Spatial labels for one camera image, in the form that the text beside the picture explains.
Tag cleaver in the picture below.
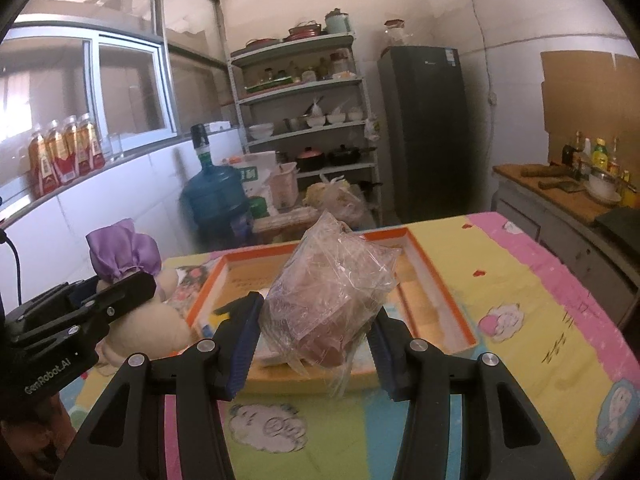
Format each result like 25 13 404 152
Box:
520 165 586 193

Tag wall cable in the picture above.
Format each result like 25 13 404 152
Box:
470 0 496 106

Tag black cable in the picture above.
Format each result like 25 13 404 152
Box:
0 230 22 311

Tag black water pump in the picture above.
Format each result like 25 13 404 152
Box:
190 124 210 166

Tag white sack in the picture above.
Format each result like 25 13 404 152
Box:
227 151 278 198

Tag teal enamel jar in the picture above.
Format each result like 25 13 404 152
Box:
325 8 351 36

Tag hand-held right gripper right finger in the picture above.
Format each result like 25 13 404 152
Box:
367 307 576 480

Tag black pan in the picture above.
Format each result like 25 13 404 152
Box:
327 144 376 166

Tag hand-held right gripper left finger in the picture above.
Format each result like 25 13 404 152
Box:
52 290 266 480

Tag orange-rimmed cardboard box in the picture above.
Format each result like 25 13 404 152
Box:
187 225 478 396

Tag glass jar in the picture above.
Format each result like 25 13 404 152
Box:
384 19 408 47

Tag red basin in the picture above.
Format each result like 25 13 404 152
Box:
286 21 323 41

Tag beige plush toy purple cap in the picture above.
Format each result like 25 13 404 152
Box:
85 217 193 376

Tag blue water jug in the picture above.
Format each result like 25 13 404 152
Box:
180 162 251 236

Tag wooden stool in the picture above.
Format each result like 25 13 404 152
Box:
252 210 321 246

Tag dark fridge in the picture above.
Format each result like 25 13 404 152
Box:
376 45 468 223

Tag plastic bag of food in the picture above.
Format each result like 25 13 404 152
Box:
305 174 371 228

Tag clear plastic bag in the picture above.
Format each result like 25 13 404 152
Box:
260 211 403 401

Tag red lidded pot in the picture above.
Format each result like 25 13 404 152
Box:
296 146 327 171

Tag cardboard sheet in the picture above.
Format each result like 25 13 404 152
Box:
540 50 640 166

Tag printed blanket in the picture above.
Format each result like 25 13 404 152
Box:
60 210 640 480

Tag metal shelf rack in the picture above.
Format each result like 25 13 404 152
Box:
227 32 383 226

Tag grey kitchen cabinet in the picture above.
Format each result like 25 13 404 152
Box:
492 165 640 326

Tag white bowl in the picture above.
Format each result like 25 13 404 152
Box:
587 170 623 201

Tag row of condiment bottles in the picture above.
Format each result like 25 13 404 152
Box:
560 130 633 196

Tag pink plastic container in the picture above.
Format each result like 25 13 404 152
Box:
270 161 299 211

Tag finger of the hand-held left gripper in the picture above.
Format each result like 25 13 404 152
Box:
10 272 158 356
5 276 101 333

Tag sliding window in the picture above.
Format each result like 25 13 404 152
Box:
0 25 181 161

